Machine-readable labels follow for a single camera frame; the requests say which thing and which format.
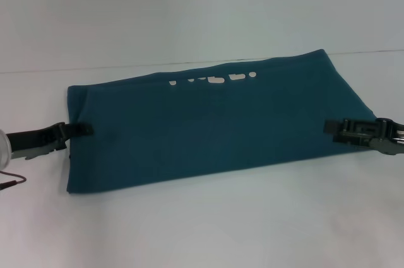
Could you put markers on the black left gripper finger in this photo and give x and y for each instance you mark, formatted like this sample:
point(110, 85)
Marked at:
point(80, 129)

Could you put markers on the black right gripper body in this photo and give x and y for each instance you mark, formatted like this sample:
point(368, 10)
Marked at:
point(372, 137)

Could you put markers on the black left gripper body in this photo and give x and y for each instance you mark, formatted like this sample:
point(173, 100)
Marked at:
point(38, 140)

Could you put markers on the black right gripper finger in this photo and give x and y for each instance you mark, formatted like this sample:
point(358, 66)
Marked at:
point(335, 125)

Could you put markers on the teal blue t-shirt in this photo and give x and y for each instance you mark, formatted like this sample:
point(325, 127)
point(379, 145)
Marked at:
point(221, 129)

